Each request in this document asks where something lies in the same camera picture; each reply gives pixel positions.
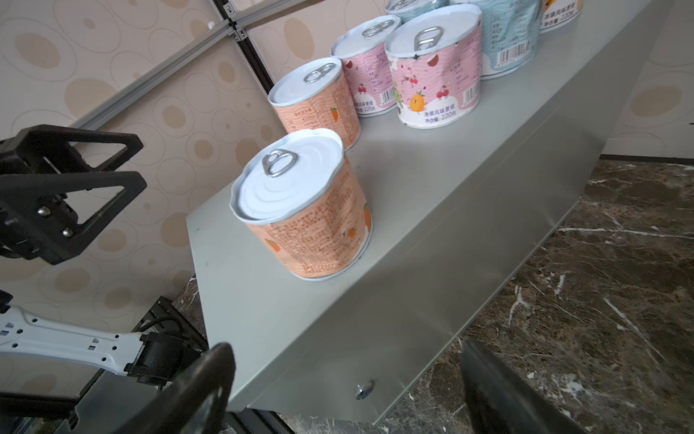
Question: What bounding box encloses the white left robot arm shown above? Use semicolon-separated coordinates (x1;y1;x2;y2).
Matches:
1;125;202;386

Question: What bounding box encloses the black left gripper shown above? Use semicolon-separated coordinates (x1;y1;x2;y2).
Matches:
1;125;146;265

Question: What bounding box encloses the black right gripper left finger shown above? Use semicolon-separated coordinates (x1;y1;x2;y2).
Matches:
115;343;236;434

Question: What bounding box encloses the brown label can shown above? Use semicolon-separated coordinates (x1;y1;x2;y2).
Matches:
269;57;361;149

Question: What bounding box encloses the black corner frame post left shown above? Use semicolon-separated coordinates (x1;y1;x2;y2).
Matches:
211;0;274;94

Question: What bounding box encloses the orange fruit label can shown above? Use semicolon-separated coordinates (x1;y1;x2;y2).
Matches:
230;128;373;281

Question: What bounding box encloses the silver aluminium rail left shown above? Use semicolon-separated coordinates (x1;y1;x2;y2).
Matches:
70;20;233;130

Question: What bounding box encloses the yellow orange label can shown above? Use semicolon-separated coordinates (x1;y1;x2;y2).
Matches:
540;0;584;34

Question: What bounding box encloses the light blue label can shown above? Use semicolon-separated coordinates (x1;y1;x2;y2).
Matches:
385;0;450;23

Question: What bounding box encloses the silver aluminium crossbar back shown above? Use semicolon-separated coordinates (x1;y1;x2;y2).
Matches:
228;0;317;28

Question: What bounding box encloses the teal label can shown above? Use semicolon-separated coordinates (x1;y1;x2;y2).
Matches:
451;0;543;81

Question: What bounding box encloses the pink flower label can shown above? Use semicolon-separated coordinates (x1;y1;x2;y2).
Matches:
385;4;483;129

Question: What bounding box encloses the grey metal cabinet box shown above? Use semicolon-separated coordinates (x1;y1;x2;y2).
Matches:
187;1;672;423

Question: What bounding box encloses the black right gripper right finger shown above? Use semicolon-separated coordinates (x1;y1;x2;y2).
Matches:
460;338;585;433

